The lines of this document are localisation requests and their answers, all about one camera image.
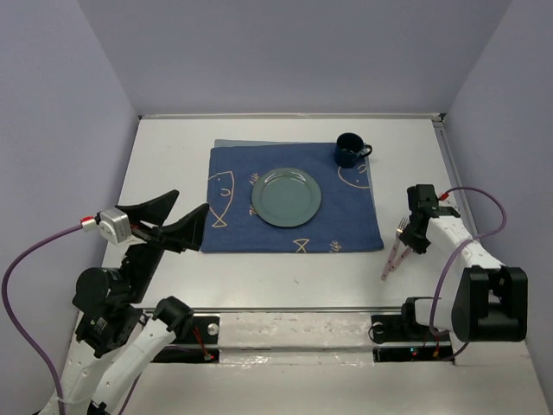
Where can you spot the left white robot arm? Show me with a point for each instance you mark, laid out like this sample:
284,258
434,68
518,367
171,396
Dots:
107,356

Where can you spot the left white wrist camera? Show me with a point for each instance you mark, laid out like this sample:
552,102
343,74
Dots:
112,224

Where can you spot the blue embroidered cloth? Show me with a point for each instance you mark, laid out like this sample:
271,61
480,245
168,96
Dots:
345,222

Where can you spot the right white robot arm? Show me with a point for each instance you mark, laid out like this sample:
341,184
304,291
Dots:
477,298

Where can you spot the pink handled spoon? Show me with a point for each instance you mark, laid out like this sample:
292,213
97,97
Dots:
400,259

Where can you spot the dark blue mug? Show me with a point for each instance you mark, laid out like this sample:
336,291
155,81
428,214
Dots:
350,149

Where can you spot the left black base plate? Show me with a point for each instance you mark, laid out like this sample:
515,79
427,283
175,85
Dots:
198,346

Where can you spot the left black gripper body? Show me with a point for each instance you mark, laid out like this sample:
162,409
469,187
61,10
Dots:
144,258

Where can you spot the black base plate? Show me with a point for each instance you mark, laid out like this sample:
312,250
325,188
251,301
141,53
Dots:
198,346
396,341

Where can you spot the pink handled fork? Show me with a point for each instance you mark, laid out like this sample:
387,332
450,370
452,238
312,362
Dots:
393,252

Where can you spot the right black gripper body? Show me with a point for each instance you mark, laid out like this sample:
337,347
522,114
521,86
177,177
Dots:
415,239

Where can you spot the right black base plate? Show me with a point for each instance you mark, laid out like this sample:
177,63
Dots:
396,341

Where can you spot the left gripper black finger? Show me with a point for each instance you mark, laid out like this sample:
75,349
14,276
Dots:
154,211
187,233

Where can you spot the teal ceramic plate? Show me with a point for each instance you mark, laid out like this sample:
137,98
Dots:
286,197

